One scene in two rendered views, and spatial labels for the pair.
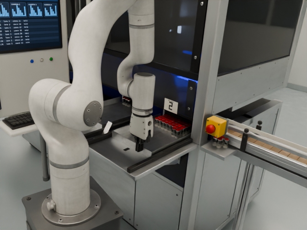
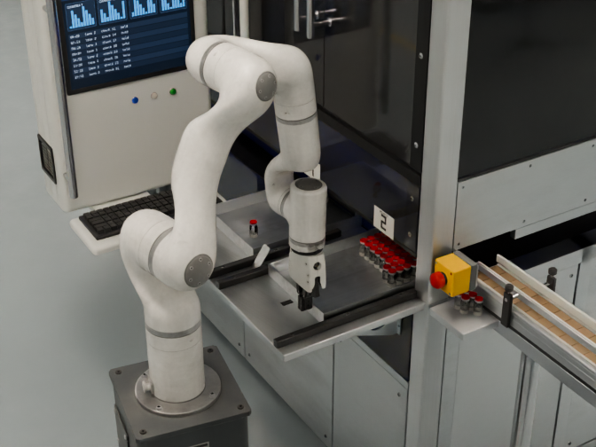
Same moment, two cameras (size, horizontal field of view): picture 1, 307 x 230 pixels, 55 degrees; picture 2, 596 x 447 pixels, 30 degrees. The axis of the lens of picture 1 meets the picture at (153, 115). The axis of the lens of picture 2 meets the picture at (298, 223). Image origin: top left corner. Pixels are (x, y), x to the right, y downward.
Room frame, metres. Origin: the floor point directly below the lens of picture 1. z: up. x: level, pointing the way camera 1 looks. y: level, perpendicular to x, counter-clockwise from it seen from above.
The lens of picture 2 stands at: (-1.00, -0.56, 2.43)
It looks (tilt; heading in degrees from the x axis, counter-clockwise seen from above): 31 degrees down; 17
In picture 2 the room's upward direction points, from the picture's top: straight up
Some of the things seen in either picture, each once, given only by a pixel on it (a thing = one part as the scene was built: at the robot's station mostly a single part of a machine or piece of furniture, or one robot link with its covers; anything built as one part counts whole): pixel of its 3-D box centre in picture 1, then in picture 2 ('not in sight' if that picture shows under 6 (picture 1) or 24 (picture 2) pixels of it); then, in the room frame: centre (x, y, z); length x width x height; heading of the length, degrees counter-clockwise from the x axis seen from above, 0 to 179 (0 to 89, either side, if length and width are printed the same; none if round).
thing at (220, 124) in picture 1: (216, 126); (454, 274); (1.21, -0.29, 1.00); 0.08 x 0.07 x 0.07; 138
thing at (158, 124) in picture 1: (168, 127); (380, 261); (1.36, -0.08, 0.90); 0.18 x 0.02 x 0.05; 48
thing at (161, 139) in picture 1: (156, 133); (352, 273); (1.29, -0.02, 0.90); 0.34 x 0.26 x 0.04; 138
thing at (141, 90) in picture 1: (142, 90); (306, 208); (1.11, 0.05, 1.17); 0.09 x 0.08 x 0.13; 58
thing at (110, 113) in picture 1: (112, 112); (284, 215); (1.52, 0.23, 0.90); 0.34 x 0.26 x 0.04; 138
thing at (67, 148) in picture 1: (60, 119); (160, 268); (0.80, 0.28, 1.16); 0.19 x 0.12 x 0.24; 58
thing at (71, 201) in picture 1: (70, 182); (176, 356); (0.78, 0.25, 0.95); 0.19 x 0.19 x 0.18
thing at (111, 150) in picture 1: (122, 130); (294, 260); (1.35, 0.15, 0.87); 0.70 x 0.48 x 0.02; 48
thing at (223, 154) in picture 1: (220, 148); (468, 315); (1.23, -0.33, 0.87); 0.14 x 0.13 x 0.02; 138
